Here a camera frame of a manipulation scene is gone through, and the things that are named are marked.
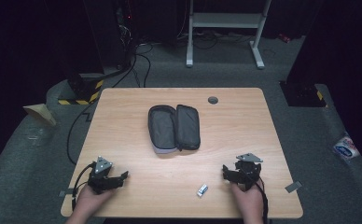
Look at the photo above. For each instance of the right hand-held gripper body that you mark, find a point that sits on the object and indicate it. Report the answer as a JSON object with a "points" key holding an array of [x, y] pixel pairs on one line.
{"points": [[247, 171]]}

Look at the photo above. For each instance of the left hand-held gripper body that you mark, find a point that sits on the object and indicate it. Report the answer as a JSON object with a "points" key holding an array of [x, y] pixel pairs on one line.
{"points": [[100, 179]]}

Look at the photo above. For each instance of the person's left hand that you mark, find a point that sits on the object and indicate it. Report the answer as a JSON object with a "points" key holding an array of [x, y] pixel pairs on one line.
{"points": [[89, 200]]}

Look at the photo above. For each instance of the person's right hand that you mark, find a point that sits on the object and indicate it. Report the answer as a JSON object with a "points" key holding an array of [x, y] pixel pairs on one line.
{"points": [[247, 200]]}

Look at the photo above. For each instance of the small white eraser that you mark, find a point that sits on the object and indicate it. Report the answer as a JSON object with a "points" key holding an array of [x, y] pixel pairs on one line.
{"points": [[202, 190]]}

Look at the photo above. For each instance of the grey tape strip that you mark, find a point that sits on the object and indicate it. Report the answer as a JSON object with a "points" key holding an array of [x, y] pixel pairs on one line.
{"points": [[66, 192], [293, 186]]}

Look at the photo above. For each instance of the open dark grey pencil case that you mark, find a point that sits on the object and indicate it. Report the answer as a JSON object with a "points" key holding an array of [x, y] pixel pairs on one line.
{"points": [[173, 128]]}

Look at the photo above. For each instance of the grey round table grommet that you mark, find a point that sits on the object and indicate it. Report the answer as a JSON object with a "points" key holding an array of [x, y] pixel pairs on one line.
{"points": [[213, 100]]}

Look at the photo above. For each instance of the black yellow striped stand base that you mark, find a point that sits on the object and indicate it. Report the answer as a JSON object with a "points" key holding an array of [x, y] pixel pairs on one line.
{"points": [[82, 91]]}

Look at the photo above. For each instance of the beige cardboard piece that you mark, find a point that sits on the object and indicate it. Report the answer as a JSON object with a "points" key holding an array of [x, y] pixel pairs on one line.
{"points": [[40, 112]]}

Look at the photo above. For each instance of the black box with yellow stripe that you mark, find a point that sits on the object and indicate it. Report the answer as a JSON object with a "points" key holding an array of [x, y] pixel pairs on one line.
{"points": [[303, 95]]}

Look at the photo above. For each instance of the blue white plastic packet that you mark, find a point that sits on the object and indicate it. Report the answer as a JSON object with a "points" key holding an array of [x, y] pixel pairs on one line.
{"points": [[345, 147]]}

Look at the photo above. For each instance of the small red object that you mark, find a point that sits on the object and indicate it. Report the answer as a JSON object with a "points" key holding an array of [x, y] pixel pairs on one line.
{"points": [[284, 38]]}

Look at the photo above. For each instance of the white metal stand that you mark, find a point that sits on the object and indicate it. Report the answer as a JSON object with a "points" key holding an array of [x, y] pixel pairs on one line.
{"points": [[224, 20]]}

